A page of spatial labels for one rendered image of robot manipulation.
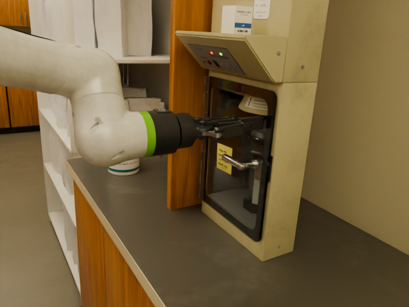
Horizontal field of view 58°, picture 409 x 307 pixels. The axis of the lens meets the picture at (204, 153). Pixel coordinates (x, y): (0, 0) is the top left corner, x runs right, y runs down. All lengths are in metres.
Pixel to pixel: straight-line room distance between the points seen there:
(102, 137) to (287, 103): 0.44
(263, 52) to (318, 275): 0.57
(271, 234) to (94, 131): 0.55
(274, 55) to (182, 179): 0.57
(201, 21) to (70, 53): 0.54
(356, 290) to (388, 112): 0.52
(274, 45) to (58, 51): 0.43
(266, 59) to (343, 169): 0.62
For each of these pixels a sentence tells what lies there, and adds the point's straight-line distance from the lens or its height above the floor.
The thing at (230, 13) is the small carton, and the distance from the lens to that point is 0.89.
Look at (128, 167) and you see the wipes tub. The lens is 1.53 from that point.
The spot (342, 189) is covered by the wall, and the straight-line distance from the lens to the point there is 1.35.
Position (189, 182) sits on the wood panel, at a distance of 1.25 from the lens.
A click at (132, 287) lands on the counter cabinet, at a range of 1.19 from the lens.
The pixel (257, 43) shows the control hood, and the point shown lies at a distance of 0.81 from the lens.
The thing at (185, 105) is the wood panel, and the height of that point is 1.29.
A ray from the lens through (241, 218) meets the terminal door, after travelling 1.04.
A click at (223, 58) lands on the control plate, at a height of 1.45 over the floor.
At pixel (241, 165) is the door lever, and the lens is 0.91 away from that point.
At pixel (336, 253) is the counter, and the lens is 1.14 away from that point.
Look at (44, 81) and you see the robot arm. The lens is 0.68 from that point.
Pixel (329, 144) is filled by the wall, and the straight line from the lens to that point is 1.36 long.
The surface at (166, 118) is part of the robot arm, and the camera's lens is 0.74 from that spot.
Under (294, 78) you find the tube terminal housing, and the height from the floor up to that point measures 1.42.
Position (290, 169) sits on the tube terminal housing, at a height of 1.19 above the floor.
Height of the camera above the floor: 1.51
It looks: 18 degrees down
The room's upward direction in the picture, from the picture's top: 3 degrees clockwise
